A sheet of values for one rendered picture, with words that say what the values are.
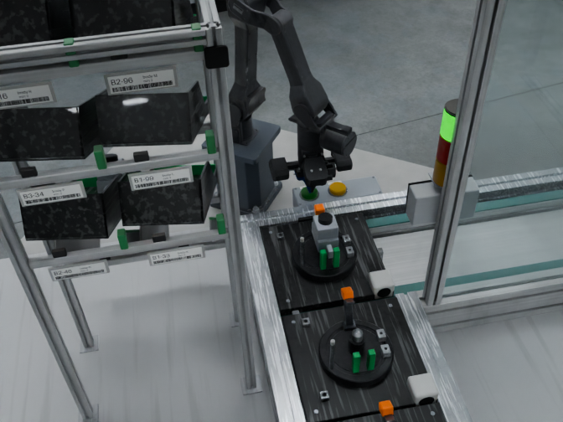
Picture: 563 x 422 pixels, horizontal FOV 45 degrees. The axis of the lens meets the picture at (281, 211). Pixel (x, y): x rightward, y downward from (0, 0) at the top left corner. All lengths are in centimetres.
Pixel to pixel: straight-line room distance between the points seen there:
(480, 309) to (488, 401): 19
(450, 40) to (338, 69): 73
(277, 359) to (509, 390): 47
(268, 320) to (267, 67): 266
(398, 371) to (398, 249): 37
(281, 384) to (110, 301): 49
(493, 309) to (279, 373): 49
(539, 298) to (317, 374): 52
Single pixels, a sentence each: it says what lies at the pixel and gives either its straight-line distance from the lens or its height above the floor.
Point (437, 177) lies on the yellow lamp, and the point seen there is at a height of 128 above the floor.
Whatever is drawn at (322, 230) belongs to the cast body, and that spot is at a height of 108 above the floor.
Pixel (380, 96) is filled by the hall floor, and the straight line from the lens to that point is 367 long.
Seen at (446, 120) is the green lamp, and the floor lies 140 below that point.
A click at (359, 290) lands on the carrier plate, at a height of 97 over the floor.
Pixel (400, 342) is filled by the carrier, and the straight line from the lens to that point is 134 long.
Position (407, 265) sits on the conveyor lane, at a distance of 154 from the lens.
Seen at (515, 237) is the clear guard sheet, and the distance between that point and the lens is 137.
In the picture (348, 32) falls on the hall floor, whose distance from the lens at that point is 424.
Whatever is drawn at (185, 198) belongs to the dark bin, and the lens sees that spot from 107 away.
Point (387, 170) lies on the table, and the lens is 186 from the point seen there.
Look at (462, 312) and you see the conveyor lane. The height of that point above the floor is 92.
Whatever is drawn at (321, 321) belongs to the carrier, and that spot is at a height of 97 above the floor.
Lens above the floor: 206
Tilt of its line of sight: 44 degrees down
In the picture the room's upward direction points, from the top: 2 degrees counter-clockwise
